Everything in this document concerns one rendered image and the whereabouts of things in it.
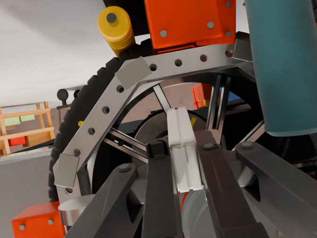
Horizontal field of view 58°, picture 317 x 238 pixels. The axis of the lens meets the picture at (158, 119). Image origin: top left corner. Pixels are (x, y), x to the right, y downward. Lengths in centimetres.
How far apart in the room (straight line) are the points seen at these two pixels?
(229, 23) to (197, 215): 32
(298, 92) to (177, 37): 21
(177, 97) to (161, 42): 1010
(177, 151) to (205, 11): 39
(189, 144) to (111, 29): 39
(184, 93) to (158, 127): 961
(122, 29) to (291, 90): 29
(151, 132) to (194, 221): 68
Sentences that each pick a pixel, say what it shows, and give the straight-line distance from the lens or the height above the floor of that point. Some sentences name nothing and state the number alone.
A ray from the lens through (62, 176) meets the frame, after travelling 53.
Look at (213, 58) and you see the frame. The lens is 51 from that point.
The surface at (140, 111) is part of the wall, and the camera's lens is 1057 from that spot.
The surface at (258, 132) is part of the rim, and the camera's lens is 64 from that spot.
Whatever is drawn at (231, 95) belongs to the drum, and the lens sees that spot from 511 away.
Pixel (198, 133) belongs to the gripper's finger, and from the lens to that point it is 18.
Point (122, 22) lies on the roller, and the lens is 53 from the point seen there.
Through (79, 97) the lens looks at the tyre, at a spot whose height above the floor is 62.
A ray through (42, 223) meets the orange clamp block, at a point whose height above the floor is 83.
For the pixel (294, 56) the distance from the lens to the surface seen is 41.
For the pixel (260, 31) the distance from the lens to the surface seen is 43.
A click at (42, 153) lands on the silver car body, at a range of 100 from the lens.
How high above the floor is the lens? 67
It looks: 2 degrees up
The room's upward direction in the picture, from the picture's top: 169 degrees clockwise
